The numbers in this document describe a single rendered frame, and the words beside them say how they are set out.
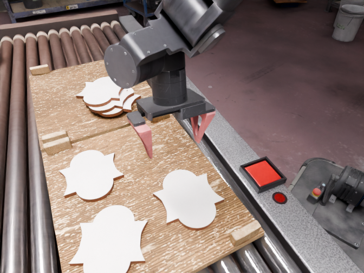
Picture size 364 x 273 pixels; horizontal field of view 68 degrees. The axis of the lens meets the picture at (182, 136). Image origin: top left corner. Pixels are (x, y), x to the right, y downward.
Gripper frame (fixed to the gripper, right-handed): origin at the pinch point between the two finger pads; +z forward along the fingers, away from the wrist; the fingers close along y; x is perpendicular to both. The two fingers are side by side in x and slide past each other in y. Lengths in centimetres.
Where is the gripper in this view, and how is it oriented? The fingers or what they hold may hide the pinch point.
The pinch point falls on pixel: (174, 145)
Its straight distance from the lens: 49.4
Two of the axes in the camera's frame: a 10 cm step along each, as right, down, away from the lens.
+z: 0.6, 8.6, 5.1
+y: 8.9, -2.7, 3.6
